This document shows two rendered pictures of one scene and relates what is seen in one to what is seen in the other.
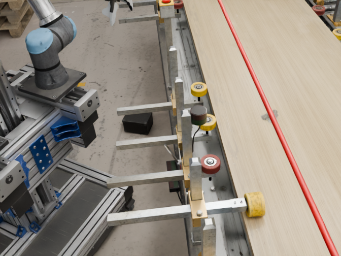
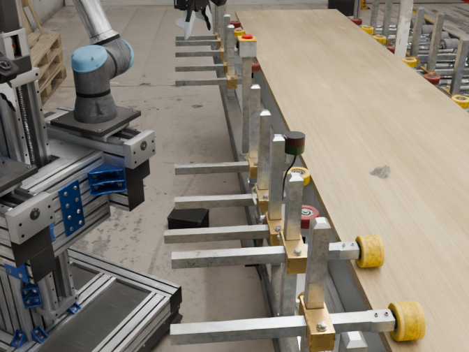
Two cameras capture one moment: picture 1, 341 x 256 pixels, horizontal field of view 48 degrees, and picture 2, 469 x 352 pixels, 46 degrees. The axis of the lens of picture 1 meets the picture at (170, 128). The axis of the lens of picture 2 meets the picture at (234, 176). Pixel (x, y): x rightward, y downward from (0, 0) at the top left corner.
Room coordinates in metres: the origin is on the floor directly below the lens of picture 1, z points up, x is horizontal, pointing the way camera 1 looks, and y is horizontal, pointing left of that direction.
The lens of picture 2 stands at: (-0.31, 0.15, 1.76)
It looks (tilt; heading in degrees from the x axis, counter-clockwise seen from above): 28 degrees down; 357
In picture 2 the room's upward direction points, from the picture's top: straight up
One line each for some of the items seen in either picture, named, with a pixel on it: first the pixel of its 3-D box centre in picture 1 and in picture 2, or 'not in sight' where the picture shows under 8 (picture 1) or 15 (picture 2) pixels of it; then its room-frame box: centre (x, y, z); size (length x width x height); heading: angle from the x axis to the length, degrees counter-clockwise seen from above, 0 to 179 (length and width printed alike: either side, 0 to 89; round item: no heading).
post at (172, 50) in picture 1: (175, 89); (253, 144); (1.57, -0.04, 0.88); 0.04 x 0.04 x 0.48; 2
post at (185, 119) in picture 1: (188, 157); (274, 209); (1.07, -0.06, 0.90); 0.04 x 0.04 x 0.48; 2
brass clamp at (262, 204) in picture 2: (182, 135); (263, 196); (1.30, -0.05, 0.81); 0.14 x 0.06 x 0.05; 2
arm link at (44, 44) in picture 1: (42, 47); (91, 68); (1.51, 0.52, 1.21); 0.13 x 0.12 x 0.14; 156
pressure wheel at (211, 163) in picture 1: (210, 170); (304, 227); (1.04, -0.14, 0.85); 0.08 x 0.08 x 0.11
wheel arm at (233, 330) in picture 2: not in sight; (291, 325); (0.53, -0.02, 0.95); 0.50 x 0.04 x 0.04; 92
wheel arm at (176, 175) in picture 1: (161, 177); (238, 233); (1.03, 0.05, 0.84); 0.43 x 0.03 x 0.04; 92
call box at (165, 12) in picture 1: (166, 8); (246, 47); (1.83, -0.03, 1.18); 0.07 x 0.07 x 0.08; 2
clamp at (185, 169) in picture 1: (189, 170); (276, 227); (1.05, -0.06, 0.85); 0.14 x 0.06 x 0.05; 2
